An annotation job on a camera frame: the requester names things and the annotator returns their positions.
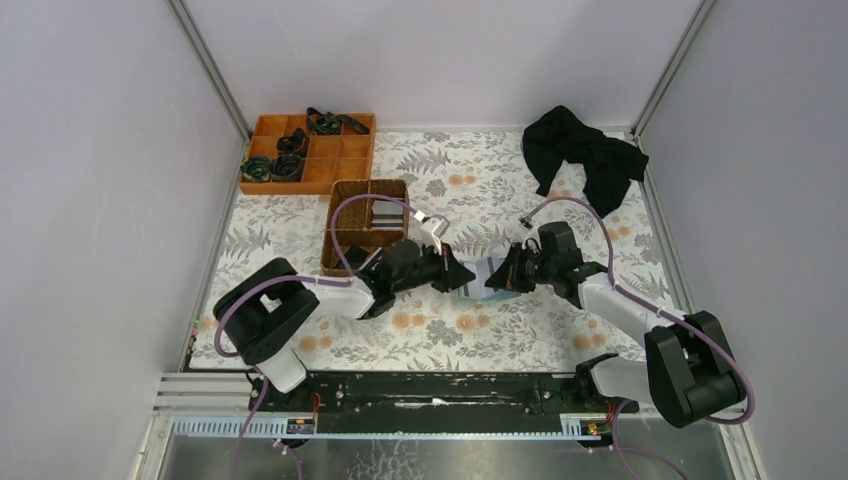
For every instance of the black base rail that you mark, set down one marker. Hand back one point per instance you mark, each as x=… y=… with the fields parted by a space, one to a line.
x=429 y=394

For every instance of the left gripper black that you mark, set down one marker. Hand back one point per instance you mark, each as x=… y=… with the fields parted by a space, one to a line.
x=442 y=267

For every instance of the white slotted cable duct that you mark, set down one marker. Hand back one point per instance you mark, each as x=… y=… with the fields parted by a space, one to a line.
x=557 y=426

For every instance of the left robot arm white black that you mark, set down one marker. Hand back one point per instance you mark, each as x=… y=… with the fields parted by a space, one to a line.
x=258 y=318

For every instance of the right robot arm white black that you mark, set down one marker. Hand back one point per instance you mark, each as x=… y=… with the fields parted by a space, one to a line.
x=687 y=372

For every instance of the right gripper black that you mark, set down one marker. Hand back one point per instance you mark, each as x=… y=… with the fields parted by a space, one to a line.
x=512 y=269

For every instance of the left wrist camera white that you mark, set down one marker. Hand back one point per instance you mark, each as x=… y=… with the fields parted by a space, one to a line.
x=432 y=228

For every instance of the black cloth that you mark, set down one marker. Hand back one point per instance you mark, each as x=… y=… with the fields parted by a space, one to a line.
x=610 y=165

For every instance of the green card holder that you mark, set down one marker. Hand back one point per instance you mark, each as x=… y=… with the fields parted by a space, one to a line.
x=476 y=289

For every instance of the woven brown basket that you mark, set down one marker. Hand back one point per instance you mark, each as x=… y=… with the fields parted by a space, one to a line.
x=353 y=225

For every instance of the black item in basket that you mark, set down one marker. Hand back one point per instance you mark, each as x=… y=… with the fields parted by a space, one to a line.
x=362 y=259

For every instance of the orange divided tray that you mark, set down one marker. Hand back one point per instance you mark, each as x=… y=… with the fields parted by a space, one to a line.
x=305 y=154

